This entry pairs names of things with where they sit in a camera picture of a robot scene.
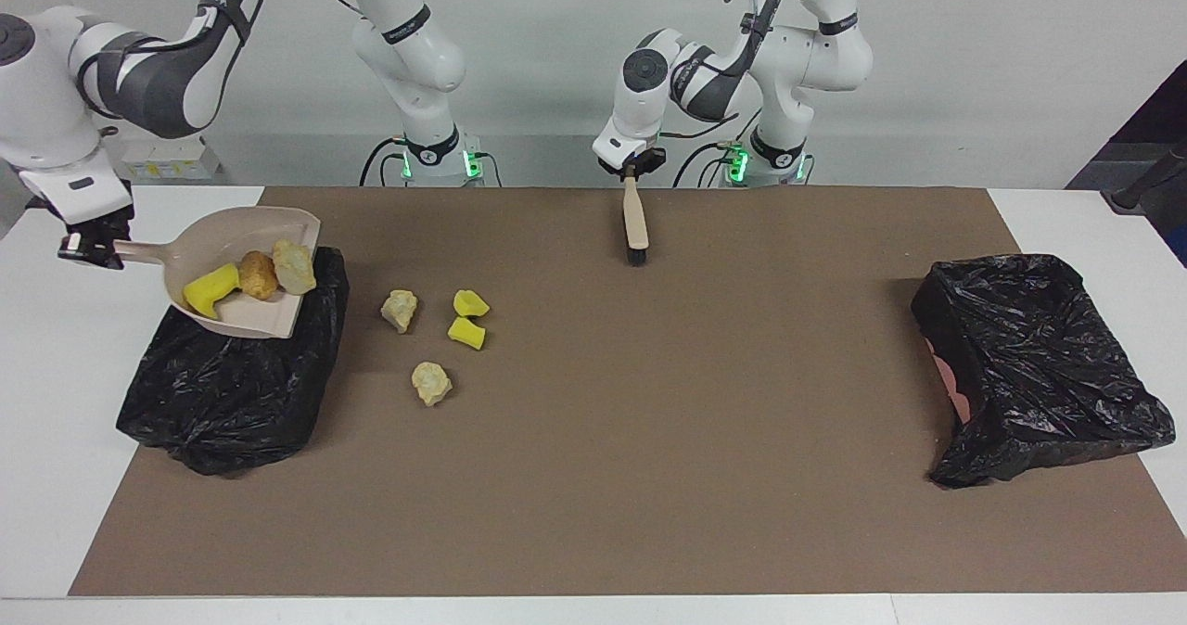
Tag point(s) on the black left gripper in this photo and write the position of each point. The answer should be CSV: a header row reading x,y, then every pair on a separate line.
x,y
640,161

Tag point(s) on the striped toy croissant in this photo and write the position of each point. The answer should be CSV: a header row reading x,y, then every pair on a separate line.
x,y
294,268

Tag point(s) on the brown toy bread roll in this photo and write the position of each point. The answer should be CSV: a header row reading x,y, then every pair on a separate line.
x,y
258,275

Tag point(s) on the black trash bag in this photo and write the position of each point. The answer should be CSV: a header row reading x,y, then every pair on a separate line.
x,y
232,402
1039,365

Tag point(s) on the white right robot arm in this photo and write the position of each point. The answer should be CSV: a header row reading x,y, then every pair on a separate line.
x,y
46,115

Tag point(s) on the pale foam piece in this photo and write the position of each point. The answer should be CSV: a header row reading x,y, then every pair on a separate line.
x,y
400,312
431,384

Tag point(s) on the pink bin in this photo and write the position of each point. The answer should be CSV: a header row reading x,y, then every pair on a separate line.
x,y
950,379

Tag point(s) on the beige brush black bristles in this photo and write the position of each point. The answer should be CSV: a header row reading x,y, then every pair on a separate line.
x,y
635,226

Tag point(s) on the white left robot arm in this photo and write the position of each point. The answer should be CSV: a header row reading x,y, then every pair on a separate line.
x,y
816,50

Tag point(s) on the black stand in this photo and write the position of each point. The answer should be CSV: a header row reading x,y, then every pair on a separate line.
x,y
1136,194

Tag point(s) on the yellow sponge piece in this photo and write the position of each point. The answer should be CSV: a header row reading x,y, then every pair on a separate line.
x,y
466,333
470,304

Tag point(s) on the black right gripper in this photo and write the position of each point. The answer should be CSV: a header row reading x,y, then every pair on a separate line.
x,y
102,226

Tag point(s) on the beige plastic dustpan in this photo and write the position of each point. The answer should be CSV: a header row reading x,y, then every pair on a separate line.
x,y
250,314

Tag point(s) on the brown table mat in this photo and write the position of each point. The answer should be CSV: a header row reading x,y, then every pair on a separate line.
x,y
593,532

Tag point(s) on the large wavy yellow sponge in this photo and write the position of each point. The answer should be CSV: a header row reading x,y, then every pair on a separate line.
x,y
209,289

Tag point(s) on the white wall socket box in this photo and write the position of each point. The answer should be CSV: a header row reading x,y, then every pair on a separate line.
x,y
176,163

